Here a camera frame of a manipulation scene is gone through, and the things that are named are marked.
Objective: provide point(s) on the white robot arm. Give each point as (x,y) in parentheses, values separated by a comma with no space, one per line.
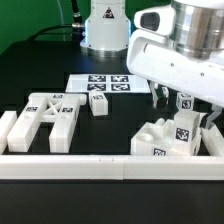
(108,30)

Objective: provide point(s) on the white chair back frame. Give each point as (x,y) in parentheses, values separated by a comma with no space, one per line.
(60,109)

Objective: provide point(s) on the white chair seat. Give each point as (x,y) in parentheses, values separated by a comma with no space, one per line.
(163,138)

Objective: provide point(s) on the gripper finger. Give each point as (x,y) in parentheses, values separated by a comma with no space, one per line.
(216,112)

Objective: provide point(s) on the right white marker cube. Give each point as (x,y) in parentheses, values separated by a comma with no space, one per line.
(184,101)

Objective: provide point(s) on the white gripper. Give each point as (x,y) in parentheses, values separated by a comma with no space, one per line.
(180,46)

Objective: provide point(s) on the small white marker cube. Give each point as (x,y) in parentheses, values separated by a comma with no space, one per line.
(165,92)

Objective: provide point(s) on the white marker sheet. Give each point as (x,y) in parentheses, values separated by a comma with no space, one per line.
(117,83)

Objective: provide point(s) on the white U-shaped fence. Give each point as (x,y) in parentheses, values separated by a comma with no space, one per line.
(111,167)

